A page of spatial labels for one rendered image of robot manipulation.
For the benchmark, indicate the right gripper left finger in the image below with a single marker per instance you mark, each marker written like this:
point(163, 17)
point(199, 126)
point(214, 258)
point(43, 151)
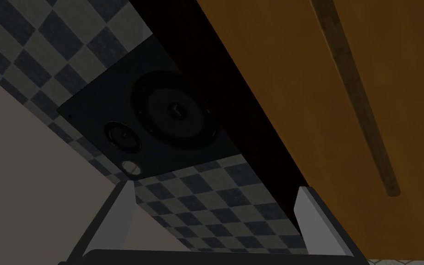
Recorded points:
point(113, 221)

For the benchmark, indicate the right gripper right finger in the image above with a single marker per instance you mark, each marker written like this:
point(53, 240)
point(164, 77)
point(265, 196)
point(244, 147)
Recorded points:
point(318, 224)

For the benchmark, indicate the brown wooden cupboard door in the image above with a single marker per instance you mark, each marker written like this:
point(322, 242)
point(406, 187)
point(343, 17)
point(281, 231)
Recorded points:
point(329, 110)

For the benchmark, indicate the black loudspeaker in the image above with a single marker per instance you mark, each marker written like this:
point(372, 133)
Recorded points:
point(149, 114)

